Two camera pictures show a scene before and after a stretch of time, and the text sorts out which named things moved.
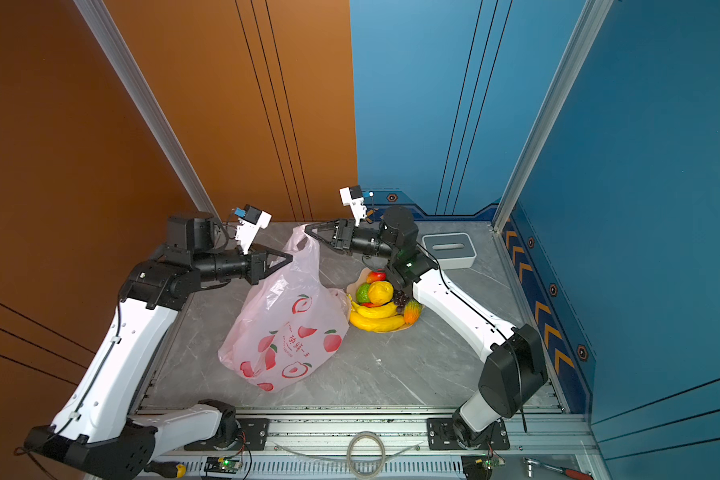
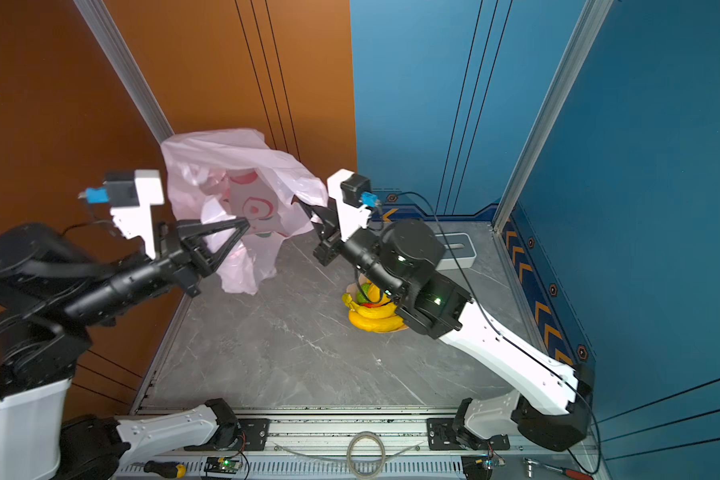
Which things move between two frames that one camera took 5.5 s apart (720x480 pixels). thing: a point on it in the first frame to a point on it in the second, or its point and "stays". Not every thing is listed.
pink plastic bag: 290,323 to 236,174
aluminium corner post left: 119,55 stays
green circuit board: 222,465 stays
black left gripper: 258,263 to 189,253
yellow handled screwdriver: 167,469 stays
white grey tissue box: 451,249 stays
